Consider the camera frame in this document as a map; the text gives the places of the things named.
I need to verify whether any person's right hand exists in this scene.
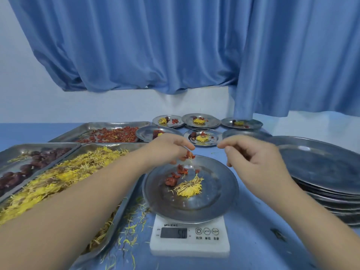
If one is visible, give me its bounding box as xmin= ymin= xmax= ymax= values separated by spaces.
xmin=217 ymin=135 xmax=294 ymax=199

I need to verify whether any person's left hand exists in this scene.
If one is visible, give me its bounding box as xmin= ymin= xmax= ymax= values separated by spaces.
xmin=146 ymin=133 xmax=196 ymax=169

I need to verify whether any round steel plate red label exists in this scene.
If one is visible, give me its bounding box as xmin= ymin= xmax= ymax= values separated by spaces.
xmin=152 ymin=115 xmax=185 ymax=128

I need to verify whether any stack of steel plates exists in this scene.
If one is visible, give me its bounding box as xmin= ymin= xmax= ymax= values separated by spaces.
xmin=264 ymin=135 xmax=360 ymax=227

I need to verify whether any white digital kitchen scale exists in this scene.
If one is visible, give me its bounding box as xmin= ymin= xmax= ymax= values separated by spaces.
xmin=149 ymin=215 xmax=231 ymax=258

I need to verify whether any pile of yellow chrysanthemums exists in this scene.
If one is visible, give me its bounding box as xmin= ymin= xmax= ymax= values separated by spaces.
xmin=0 ymin=147 xmax=130 ymax=254

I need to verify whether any person's right forearm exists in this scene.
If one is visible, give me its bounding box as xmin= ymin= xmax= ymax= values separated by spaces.
xmin=267 ymin=180 xmax=360 ymax=270

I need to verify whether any person's left forearm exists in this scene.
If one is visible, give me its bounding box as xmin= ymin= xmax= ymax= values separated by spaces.
xmin=0 ymin=151 xmax=158 ymax=270

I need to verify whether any rectangular steel tray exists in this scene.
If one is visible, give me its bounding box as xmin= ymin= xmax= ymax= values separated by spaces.
xmin=48 ymin=121 xmax=152 ymax=144
xmin=0 ymin=142 xmax=82 ymax=203
xmin=0 ymin=142 xmax=150 ymax=267

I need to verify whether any blue tablecloth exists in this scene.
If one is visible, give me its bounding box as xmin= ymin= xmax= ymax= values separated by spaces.
xmin=0 ymin=112 xmax=360 ymax=270

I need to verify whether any wide blue curtain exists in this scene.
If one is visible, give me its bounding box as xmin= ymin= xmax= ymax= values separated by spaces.
xmin=7 ymin=0 xmax=254 ymax=95

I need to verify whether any narrow blue curtain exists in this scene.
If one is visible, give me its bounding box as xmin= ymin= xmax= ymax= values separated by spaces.
xmin=229 ymin=0 xmax=360 ymax=120

